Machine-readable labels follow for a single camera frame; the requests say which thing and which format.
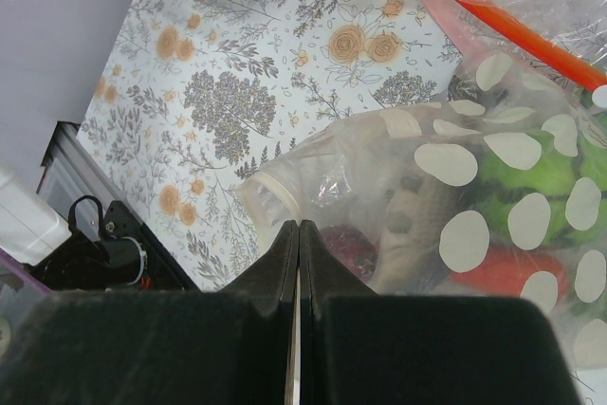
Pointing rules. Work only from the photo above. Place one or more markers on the orange carrot toy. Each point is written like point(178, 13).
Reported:
point(532, 275)

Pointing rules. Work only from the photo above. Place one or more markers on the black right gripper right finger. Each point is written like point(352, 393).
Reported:
point(362, 348)

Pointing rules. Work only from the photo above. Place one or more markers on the dotted zip top bag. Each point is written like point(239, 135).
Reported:
point(346, 174)

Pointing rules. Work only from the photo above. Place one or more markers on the green watermelon ball toy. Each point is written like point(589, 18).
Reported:
point(499, 187)

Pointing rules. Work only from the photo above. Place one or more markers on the floral tablecloth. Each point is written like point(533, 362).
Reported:
point(197, 94)

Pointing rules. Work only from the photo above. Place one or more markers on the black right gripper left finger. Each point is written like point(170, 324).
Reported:
point(232, 346)

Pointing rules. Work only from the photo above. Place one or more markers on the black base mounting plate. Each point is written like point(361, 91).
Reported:
point(126, 255)

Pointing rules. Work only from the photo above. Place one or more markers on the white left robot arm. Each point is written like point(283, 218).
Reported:
point(30, 229)

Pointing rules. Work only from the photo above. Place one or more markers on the dark purple plum toy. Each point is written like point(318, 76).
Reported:
point(352, 248)

